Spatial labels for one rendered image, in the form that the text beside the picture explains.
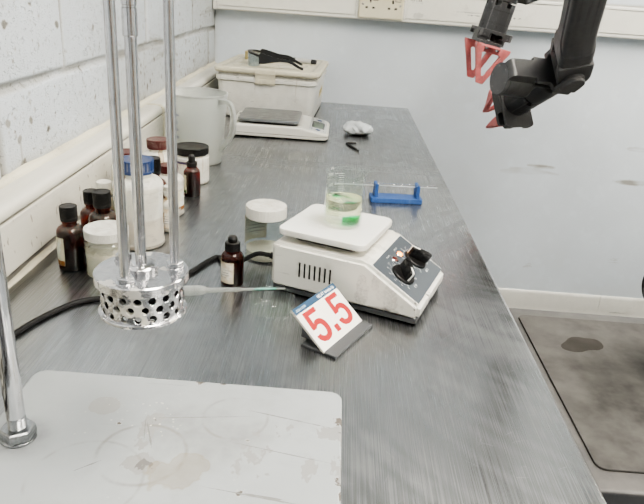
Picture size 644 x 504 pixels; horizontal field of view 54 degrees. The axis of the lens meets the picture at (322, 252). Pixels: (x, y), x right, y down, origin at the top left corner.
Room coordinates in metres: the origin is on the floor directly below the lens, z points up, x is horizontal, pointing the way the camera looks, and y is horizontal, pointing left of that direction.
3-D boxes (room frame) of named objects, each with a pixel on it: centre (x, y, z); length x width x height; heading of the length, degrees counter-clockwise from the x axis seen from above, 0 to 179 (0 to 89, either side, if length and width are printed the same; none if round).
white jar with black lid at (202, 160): (1.21, 0.27, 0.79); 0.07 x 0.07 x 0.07
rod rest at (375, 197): (1.17, -0.13, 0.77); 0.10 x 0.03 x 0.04; 95
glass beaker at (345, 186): (0.78, -0.03, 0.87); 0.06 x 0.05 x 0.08; 115
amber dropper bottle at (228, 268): (0.76, 0.12, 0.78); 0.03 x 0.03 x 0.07
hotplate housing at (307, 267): (0.77, -0.04, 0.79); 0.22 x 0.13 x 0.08; 68
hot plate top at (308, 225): (0.78, -0.02, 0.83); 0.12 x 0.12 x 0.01; 68
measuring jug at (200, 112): (1.35, 0.28, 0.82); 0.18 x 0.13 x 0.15; 57
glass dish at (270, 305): (0.69, 0.06, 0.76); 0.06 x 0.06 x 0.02
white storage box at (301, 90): (2.04, 0.19, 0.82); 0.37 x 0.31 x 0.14; 176
